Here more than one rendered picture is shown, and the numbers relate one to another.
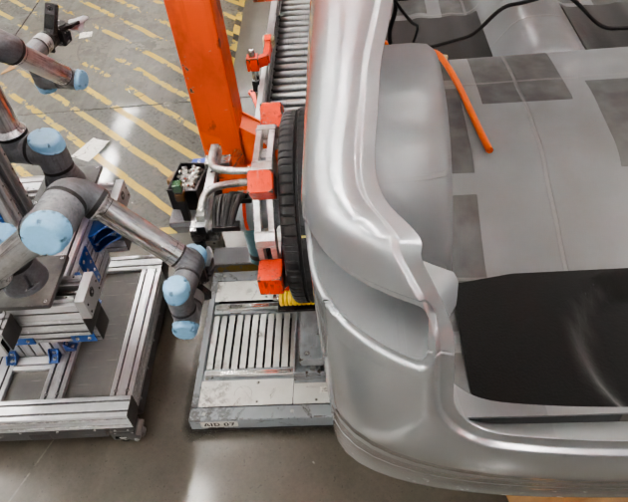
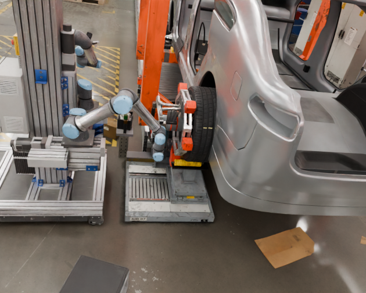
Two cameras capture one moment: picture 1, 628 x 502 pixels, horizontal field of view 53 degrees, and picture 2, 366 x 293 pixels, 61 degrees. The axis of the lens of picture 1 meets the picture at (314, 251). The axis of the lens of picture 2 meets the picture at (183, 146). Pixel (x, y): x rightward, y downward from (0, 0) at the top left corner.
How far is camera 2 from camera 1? 1.09 m
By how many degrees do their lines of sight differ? 20
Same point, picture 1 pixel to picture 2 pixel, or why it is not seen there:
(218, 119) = (151, 90)
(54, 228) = (129, 102)
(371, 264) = (284, 102)
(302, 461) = (175, 235)
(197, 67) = (150, 67)
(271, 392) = (160, 207)
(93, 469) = (78, 236)
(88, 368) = (78, 190)
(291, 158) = (201, 99)
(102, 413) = (90, 207)
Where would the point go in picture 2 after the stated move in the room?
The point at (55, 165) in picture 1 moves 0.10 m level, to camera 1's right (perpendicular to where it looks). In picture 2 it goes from (86, 95) to (99, 95)
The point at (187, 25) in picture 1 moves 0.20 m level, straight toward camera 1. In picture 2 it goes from (153, 50) to (160, 58)
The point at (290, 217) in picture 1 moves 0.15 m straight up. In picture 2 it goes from (200, 120) to (204, 102)
